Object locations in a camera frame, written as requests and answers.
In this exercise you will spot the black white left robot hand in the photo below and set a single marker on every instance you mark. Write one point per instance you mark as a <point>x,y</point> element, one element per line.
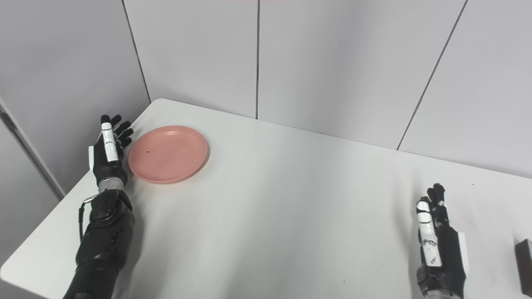
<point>104,166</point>

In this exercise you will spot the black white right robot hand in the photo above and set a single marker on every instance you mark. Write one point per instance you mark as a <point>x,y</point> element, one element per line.
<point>449,257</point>

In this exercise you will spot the pink round plate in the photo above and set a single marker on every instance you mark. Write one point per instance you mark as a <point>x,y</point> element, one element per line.
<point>168,153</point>

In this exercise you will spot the chocolate cake slice with fruit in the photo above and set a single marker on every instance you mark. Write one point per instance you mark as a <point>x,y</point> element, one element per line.
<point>525,265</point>

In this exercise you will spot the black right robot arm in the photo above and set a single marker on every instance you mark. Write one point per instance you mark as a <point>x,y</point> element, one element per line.
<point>438,295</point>

